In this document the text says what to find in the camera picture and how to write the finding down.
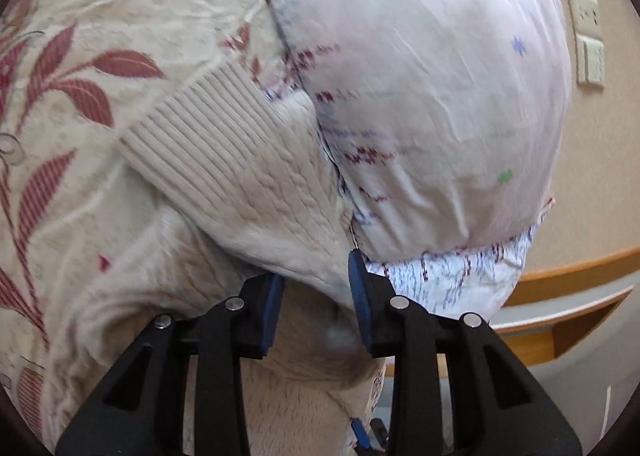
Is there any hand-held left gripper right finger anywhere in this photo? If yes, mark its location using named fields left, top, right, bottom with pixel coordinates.
left=348, top=250, right=583, bottom=456

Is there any wall light switch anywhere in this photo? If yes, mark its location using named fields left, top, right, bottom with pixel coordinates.
left=576, top=34, right=607, bottom=88

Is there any wooden bed frame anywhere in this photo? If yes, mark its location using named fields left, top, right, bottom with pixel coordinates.
left=384, top=247, right=640, bottom=378

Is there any beige knit sweater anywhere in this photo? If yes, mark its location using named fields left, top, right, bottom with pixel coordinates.
left=42, top=59, right=386, bottom=456

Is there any wall power socket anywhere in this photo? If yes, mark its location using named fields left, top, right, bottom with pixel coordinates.
left=565, top=0, right=601, bottom=38

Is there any cream red leaf bedspread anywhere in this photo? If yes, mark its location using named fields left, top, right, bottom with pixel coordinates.
left=0, top=0, right=296, bottom=447

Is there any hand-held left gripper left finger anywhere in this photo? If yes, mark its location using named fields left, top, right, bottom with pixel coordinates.
left=55, top=273, right=287, bottom=456

